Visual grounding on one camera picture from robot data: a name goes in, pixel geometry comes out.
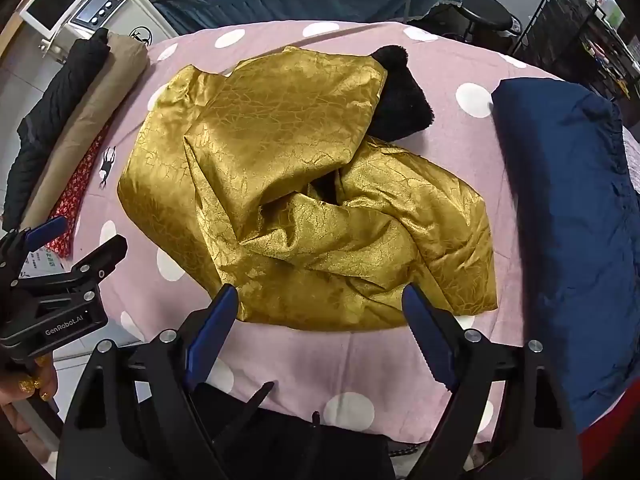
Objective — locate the black round stool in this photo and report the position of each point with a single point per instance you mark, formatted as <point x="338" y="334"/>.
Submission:
<point x="487" y="12"/>

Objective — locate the lilac textured cloth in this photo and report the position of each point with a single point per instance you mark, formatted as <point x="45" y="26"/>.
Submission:
<point x="631" y="160"/>

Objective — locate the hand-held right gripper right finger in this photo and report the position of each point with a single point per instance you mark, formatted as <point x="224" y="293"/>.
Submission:
<point x="430" y="340"/>

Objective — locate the black folded garment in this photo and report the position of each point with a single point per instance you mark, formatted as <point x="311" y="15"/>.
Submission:
<point x="45" y="110"/>

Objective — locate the person's dark clothing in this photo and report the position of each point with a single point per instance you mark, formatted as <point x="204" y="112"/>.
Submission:
<point x="300" y="452"/>

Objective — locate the red floral cloth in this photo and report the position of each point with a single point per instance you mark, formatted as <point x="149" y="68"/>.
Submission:
<point x="75" y="185"/>

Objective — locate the person's left hand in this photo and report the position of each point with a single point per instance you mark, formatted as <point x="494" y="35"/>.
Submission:
<point x="42" y="377"/>

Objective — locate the red plastic container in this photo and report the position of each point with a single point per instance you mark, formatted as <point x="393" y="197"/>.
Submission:
<point x="617" y="430"/>

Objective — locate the black metal rack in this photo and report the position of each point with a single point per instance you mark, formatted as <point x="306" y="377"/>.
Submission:
<point x="565" y="20"/>

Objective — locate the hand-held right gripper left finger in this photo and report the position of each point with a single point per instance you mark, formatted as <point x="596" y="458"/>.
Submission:
<point x="215" y="340"/>

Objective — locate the gold jacket with black fur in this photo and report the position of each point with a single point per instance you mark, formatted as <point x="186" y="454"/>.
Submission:
<point x="280" y="160"/>

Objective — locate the pink polka dot sheet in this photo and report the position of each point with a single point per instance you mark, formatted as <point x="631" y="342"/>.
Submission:
<point x="350" y="370"/>

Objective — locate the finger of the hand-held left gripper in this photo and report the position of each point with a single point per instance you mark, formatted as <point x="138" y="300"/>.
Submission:
<point x="47" y="230"/>
<point x="102" y="257"/>

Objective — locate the navy blue folded garment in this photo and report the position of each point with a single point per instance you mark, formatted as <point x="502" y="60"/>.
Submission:
<point x="560" y="210"/>

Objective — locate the tan folded garment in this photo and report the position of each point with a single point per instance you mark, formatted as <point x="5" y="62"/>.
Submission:
<point x="100" y="90"/>

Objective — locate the white machine with control panel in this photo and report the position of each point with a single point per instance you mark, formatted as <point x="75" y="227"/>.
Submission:
<point x="135" y="15"/>

